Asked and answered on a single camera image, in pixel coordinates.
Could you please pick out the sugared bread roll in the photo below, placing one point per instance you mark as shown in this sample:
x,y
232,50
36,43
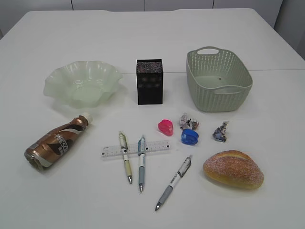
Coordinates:
x,y
234,168

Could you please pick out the black mesh pen holder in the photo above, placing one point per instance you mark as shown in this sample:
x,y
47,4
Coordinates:
x,y
149,73

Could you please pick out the blue pencil sharpener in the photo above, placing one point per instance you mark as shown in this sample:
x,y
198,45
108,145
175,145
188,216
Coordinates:
x,y
189,137

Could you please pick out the blue paper piece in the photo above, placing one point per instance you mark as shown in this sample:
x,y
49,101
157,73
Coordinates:
x,y
219,133

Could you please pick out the grey grip white pen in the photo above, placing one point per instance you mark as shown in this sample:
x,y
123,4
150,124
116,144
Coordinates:
x,y
174,181

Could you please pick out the blue barrel pen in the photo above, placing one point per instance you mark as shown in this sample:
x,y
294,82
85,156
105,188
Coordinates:
x,y
141,154

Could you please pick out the brown Nescafe coffee bottle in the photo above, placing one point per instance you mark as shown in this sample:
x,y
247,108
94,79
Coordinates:
x,y
52,146

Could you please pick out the transparent plastic ruler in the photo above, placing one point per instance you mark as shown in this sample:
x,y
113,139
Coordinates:
x,y
154,146

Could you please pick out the pink pencil sharpener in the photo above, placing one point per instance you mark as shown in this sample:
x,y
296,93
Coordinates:
x,y
166,127

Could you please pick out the green barrel pen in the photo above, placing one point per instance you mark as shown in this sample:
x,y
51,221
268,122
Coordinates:
x,y
123,150

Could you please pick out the green woven plastic basket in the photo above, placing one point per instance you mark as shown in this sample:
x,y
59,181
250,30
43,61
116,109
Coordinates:
x,y
218,80

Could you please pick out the pale green wavy glass plate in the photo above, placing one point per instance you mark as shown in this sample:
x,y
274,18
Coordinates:
x,y
83,84

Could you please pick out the crumpled white paper piece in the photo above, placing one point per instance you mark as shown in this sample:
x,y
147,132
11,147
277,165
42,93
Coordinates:
x,y
186,122

